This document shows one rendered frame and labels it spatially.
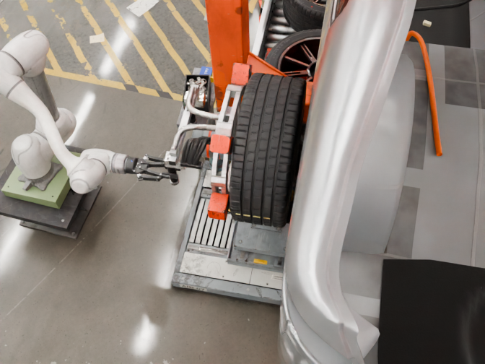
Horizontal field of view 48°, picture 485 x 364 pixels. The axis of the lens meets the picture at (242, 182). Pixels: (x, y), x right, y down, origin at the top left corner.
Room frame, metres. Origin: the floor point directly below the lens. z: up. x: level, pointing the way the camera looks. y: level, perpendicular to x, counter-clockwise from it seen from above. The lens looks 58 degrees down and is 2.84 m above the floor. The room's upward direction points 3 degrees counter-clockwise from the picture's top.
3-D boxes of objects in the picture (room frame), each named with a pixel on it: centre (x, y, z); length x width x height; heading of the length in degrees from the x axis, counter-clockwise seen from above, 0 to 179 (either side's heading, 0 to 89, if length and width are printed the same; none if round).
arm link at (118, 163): (1.37, 0.53, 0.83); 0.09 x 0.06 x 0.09; 166
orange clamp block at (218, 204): (1.12, 0.11, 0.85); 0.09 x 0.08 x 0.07; 166
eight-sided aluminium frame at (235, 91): (1.43, 0.04, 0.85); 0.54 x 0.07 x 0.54; 166
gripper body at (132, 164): (1.35, 0.46, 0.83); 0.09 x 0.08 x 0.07; 76
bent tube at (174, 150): (1.36, 0.18, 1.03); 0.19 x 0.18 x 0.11; 76
